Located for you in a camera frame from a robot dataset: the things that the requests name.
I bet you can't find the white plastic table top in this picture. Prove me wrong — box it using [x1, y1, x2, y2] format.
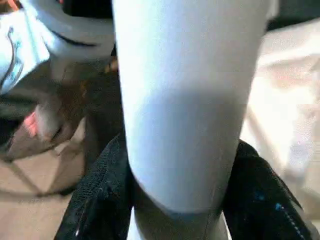
[239, 24, 320, 206]

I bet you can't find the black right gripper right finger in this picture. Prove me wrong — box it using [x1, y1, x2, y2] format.
[222, 139, 314, 240]

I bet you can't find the white plastic table leg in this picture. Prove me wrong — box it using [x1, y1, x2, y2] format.
[110, 0, 274, 240]

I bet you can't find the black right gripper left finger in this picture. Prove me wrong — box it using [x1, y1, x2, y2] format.
[53, 133, 138, 240]

